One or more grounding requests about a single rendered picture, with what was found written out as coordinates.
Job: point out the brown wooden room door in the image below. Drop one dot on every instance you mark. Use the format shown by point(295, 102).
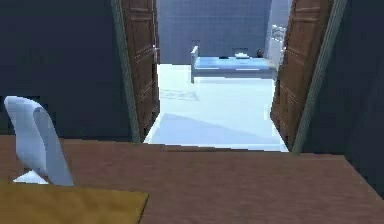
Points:
point(141, 66)
point(296, 73)

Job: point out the black flat object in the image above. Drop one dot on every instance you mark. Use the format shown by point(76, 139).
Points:
point(223, 57)

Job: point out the pale blue low table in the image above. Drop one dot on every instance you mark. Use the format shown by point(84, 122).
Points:
point(230, 65)

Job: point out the white flat dish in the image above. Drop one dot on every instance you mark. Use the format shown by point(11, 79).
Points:
point(242, 55)

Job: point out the yellow floor cloth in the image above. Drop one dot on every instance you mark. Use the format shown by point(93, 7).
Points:
point(66, 206)

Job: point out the small dark mug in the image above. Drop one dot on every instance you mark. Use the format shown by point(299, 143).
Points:
point(259, 53)

